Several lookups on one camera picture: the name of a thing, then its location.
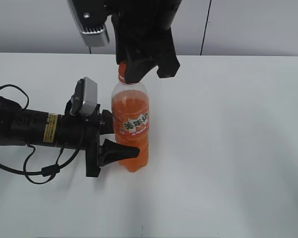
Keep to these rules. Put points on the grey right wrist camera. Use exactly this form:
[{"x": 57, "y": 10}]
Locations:
[{"x": 90, "y": 17}]

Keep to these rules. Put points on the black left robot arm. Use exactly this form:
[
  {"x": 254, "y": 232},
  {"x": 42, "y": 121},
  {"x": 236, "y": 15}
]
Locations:
[{"x": 24, "y": 127}]

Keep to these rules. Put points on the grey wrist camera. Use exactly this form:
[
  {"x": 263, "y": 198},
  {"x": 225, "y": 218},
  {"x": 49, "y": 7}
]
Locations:
[
  {"x": 84, "y": 99},
  {"x": 90, "y": 17}
]

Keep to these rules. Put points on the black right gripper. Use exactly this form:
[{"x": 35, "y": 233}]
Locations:
[{"x": 143, "y": 36}]

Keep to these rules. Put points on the orange bottle cap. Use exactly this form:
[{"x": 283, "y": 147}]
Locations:
[{"x": 122, "y": 70}]

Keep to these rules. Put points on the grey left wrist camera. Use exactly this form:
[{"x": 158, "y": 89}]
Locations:
[{"x": 84, "y": 99}]

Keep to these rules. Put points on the orange soda bottle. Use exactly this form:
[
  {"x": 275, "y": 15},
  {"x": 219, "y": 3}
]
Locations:
[{"x": 130, "y": 109}]

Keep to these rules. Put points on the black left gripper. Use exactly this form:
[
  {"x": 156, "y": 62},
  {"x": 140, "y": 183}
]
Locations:
[{"x": 82, "y": 133}]

